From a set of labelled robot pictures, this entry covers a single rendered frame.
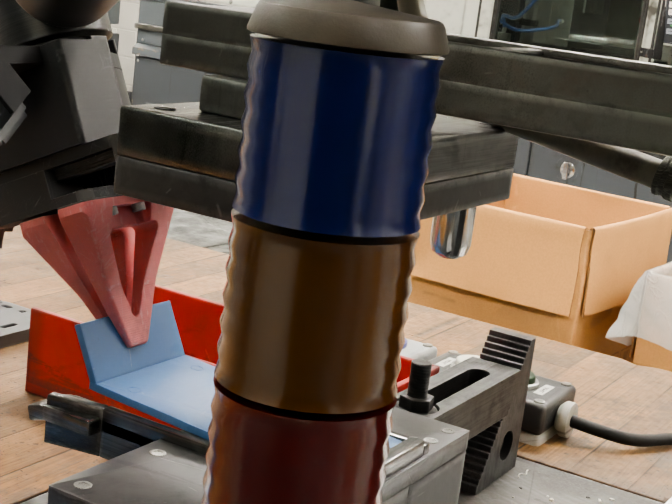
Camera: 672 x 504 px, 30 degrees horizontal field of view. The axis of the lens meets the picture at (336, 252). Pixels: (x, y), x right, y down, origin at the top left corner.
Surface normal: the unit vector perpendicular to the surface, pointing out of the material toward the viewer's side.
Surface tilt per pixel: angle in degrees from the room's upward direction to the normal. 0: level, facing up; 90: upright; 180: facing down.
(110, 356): 64
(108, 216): 86
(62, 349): 90
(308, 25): 71
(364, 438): 76
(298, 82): 104
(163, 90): 90
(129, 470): 0
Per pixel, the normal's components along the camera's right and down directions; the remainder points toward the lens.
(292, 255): -0.29, -0.07
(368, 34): 0.20, -0.08
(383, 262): 0.65, 0.00
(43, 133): -0.51, 0.13
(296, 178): -0.35, 0.40
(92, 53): 0.81, -0.20
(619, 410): 0.12, -0.97
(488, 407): 0.85, 0.21
